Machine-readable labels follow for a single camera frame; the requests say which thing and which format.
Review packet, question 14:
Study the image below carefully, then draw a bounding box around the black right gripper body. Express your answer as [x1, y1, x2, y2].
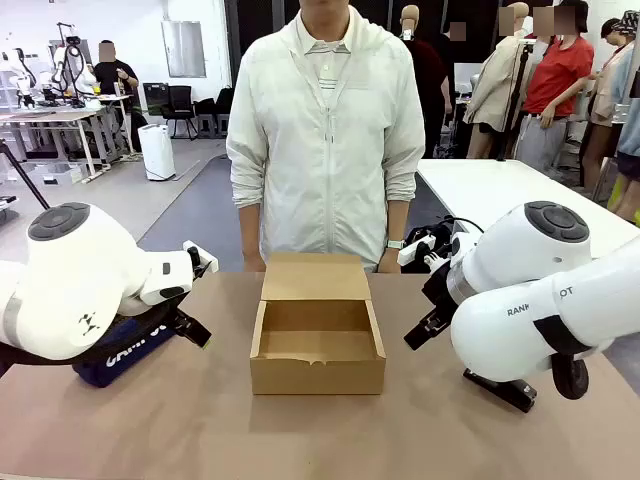
[422, 258, 460, 322]

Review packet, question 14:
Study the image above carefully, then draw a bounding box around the person in dark clothing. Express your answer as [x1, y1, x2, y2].
[405, 21, 467, 151]

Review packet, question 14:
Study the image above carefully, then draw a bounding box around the white workbench with metal legs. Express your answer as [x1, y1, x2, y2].
[0, 93, 137, 177]

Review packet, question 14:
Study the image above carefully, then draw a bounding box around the person's left hand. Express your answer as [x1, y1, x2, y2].
[377, 247, 403, 275]

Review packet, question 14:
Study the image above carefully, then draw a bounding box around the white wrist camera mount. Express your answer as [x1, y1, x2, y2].
[181, 240, 220, 281]
[396, 236, 435, 268]

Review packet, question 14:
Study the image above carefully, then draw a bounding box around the white air purifier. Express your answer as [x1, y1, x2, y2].
[137, 124, 177, 182]

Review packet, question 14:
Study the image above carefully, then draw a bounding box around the white background robot with cables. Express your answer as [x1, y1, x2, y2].
[48, 21, 100, 109]

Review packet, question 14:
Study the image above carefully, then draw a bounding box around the person with patterned hat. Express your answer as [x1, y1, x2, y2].
[581, 17, 637, 197]

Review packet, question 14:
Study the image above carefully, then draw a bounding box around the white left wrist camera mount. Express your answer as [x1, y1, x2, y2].
[181, 240, 220, 281]

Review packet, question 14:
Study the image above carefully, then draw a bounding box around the person in white jacket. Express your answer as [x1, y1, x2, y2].
[225, 0, 426, 274]

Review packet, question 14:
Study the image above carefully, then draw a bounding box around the small white background robot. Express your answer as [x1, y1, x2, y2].
[0, 47, 37, 110]

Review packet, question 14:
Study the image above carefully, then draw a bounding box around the mannequin in beige coat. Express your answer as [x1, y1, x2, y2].
[463, 1, 532, 161]

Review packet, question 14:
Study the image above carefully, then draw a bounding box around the tan mannequin head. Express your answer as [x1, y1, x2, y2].
[399, 4, 422, 42]

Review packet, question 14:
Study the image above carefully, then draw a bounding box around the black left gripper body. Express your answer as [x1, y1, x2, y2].
[123, 299, 184, 329]

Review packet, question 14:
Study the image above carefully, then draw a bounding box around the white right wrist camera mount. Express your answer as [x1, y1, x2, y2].
[396, 236, 435, 268]

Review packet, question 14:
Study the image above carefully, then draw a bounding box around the large white table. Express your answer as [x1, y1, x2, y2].
[416, 158, 632, 262]

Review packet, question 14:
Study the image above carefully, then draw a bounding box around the person's left forearm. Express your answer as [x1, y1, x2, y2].
[381, 198, 409, 242]

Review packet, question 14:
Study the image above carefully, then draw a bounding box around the person in light blue top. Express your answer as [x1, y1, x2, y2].
[610, 43, 640, 221]

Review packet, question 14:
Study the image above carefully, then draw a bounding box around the person in red t-shirt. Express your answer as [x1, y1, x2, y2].
[516, 3, 596, 174]

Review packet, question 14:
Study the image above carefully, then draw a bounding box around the black elongated device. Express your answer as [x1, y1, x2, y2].
[462, 367, 539, 414]

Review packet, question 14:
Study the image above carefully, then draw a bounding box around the person in black t-shirt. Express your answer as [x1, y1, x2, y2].
[93, 40, 142, 129]

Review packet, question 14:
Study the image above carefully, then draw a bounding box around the brown cardboard box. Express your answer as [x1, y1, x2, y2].
[249, 251, 388, 396]

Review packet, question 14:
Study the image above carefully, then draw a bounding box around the navy blue pouch white lettering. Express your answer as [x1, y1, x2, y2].
[71, 312, 177, 389]

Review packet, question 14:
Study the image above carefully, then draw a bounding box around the black tripod leg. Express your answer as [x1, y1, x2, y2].
[0, 138, 52, 211]

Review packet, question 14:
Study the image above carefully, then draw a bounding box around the grey wall panel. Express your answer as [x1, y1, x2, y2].
[160, 20, 208, 79]

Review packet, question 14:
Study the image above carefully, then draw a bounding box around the person's right forearm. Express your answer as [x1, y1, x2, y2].
[238, 203, 263, 261]

